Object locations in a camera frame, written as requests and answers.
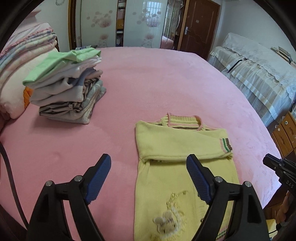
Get yellow striped knit sweater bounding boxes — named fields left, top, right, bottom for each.
left=134, top=113, right=239, bottom=240

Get stack of folded clothes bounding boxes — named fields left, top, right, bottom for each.
left=23, top=48, right=106, bottom=125

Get wooden drawer cabinet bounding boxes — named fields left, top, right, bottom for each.
left=271, top=112, right=296, bottom=162

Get lace covered furniture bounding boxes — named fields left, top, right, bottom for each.
left=208, top=33, right=295, bottom=126

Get books on covered furniture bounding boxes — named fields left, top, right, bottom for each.
left=270, top=46, right=295, bottom=67

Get pink bed blanket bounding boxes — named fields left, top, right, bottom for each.
left=1, top=47, right=280, bottom=240

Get brown wooden door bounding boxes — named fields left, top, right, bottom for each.
left=177, top=0, right=221, bottom=60

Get folded striped pink quilt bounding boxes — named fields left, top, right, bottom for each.
left=1, top=23, right=57, bottom=119

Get floral sliding wardrobe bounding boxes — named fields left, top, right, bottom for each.
left=68, top=0, right=186, bottom=50

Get black cable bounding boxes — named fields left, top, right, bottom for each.
left=0, top=142, right=30, bottom=230

